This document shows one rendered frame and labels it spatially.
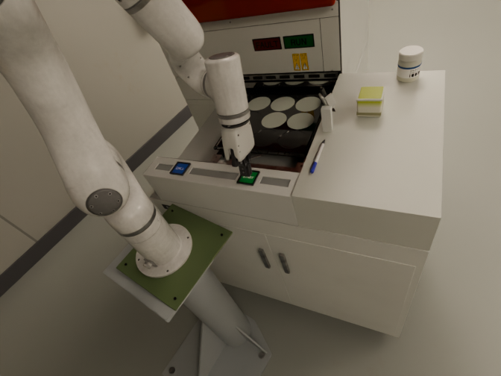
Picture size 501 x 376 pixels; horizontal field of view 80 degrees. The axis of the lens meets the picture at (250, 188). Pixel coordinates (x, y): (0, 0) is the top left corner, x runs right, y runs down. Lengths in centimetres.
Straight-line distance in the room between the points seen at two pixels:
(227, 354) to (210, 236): 85
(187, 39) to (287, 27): 65
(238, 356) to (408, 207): 117
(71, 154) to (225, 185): 43
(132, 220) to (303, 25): 88
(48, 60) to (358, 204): 69
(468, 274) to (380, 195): 111
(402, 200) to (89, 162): 70
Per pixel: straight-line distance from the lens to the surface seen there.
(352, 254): 98
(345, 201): 79
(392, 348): 165
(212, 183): 94
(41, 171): 262
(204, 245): 98
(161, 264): 99
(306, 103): 126
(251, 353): 167
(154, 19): 64
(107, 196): 69
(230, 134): 78
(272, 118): 122
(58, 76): 64
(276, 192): 84
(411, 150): 93
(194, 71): 80
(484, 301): 182
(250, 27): 131
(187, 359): 177
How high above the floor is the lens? 158
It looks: 45 degrees down
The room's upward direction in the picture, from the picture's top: 21 degrees counter-clockwise
